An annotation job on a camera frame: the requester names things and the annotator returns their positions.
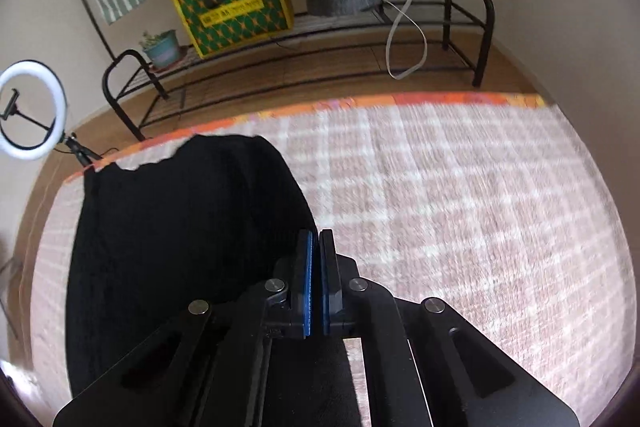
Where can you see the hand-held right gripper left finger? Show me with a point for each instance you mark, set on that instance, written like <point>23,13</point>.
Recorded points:
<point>309,297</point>

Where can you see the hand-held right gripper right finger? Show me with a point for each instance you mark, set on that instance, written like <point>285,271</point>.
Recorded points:
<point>326,317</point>

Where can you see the black long-sleeve sweater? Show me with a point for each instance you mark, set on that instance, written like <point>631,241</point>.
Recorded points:
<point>175,232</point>

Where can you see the black metal clothes rack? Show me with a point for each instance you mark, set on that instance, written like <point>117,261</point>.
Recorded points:
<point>484,32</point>

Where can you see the pink plaid blanket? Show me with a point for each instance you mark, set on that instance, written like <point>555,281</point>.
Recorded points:
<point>450,207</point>

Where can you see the orange mattress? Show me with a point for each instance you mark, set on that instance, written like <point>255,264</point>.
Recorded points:
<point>450,98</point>

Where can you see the small potted plant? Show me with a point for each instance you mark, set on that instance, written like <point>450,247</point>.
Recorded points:
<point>165,52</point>

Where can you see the yellow green patterned box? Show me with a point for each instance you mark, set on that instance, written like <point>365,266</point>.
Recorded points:
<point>235,7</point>

